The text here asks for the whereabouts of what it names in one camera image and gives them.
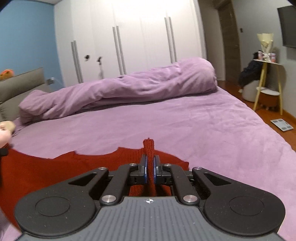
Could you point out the cream wrapped flower bouquet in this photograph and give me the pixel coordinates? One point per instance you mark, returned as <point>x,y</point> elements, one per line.
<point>265,42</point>

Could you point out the pink bottle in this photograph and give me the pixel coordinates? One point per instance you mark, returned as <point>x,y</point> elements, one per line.
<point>273,58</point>
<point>260,55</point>

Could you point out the black clothing pile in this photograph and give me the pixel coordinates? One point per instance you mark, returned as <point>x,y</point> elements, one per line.
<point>248,74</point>

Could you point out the white round stool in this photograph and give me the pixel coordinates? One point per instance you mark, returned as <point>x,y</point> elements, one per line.
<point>251,92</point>

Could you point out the grey padded headboard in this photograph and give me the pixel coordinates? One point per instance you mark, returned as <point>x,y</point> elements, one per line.
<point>18,92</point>

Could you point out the orange plush toy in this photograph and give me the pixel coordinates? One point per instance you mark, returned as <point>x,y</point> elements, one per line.
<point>7,74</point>

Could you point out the side table with yellow legs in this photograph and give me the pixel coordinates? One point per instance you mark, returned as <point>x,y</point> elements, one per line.
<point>263,74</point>

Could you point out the pink plush toy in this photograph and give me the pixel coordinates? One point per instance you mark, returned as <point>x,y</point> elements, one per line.
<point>4,136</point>

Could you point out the red knit cardigan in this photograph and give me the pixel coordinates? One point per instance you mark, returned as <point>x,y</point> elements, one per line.
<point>46,176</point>

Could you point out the black stand with clamp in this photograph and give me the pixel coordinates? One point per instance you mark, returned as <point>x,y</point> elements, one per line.
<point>100,64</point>

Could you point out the purple bed sheet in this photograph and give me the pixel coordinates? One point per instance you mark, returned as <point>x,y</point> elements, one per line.
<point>185,129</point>

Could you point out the purple duvet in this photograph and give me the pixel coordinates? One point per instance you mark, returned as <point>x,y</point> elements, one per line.
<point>138,85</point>

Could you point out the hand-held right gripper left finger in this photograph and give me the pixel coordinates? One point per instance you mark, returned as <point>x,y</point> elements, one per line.
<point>145,167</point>

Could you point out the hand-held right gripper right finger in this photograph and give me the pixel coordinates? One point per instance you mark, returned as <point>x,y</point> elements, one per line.
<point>155,167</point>

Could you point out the brown stool with white top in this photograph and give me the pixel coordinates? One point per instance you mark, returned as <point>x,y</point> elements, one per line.
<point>269,99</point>

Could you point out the black wall television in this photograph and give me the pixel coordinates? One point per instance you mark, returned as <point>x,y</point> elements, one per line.
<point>289,27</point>

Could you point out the bathroom scale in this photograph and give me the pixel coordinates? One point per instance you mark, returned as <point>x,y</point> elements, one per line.
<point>282,125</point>

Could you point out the brown wooden door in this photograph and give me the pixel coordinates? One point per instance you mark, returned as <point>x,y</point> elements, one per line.
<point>229,41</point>

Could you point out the black round wardrobe knob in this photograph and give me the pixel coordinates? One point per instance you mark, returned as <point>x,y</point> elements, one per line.
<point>87,57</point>

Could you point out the white wardrobe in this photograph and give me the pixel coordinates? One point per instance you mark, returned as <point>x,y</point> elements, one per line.
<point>138,34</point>

